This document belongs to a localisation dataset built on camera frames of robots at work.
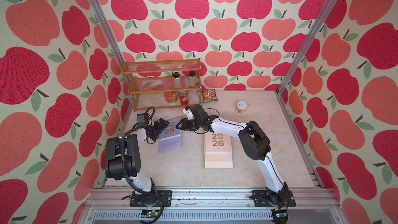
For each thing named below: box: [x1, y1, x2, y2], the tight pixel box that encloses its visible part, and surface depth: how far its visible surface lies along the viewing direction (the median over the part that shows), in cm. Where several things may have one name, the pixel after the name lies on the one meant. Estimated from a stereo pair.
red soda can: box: [178, 90, 190, 106], surface depth 107 cm
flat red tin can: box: [164, 90, 178, 104], surface depth 114 cm
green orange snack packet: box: [202, 88, 219, 104], surface depth 117 cm
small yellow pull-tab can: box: [235, 100, 248, 115], surface depth 107 cm
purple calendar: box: [158, 116, 182, 153], surface depth 94 cm
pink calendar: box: [204, 132, 233, 169], surface depth 86 cm
